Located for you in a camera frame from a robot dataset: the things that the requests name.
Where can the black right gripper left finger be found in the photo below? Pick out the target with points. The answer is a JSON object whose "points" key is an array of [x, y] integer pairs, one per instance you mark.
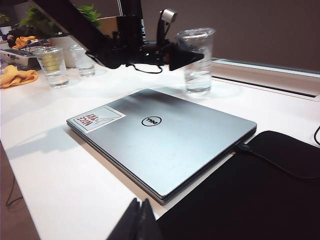
{"points": [[128, 222]]}

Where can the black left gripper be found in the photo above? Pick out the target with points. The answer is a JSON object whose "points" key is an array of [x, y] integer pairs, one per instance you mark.
{"points": [[157, 53]]}

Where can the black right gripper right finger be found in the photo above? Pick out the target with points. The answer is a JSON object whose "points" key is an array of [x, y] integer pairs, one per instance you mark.
{"points": [[150, 222]]}

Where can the clear plastic Starbucks cup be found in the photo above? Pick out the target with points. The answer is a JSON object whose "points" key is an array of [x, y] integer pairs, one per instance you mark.
{"points": [[197, 82]]}

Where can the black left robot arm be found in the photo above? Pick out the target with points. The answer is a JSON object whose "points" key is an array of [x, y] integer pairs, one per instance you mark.
{"points": [[82, 32]]}

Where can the grey Dell laptop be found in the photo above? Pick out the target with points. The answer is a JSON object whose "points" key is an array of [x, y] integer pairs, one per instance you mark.
{"points": [[162, 150]]}

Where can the small clear plastic cup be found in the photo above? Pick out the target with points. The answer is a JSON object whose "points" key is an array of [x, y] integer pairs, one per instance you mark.
{"points": [[83, 65]]}

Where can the plastic cup with yellow content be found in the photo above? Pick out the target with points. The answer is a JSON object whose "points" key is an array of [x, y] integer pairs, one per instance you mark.
{"points": [[53, 75]]}

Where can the tan cardboard box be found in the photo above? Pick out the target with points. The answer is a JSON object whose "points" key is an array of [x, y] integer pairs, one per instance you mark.
{"points": [[107, 25]]}

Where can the brown fabric desk divider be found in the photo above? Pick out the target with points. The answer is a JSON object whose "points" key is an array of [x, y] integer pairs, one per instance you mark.
{"points": [[262, 30]]}

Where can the green leafy plant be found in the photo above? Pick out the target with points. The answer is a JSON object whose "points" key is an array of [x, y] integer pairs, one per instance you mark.
{"points": [[37, 22], [91, 15]]}

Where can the black mouse pad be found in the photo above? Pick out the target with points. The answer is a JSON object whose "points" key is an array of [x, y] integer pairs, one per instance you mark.
{"points": [[250, 200]]}

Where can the white plant pot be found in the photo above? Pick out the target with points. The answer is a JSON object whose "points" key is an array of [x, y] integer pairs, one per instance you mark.
{"points": [[62, 45]]}

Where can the orange cloth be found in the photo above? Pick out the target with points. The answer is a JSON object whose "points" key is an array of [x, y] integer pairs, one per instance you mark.
{"points": [[23, 40]]}

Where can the yellow cloth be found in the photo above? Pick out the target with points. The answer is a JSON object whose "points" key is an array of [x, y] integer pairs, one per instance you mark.
{"points": [[17, 77]]}

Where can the white flat device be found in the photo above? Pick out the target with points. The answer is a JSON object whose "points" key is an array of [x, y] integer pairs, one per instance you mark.
{"points": [[12, 57]]}

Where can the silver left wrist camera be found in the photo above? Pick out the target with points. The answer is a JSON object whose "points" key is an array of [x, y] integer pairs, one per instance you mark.
{"points": [[168, 15]]}

